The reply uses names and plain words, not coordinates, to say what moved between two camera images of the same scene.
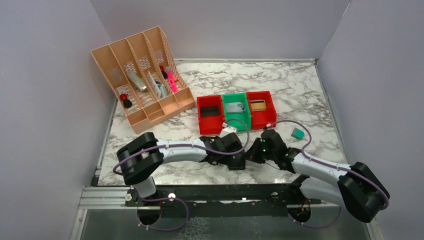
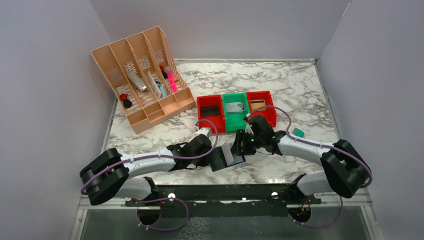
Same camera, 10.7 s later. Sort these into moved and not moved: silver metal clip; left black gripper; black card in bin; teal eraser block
Moved: left black gripper
Not moved: silver metal clip; black card in bin; teal eraser block
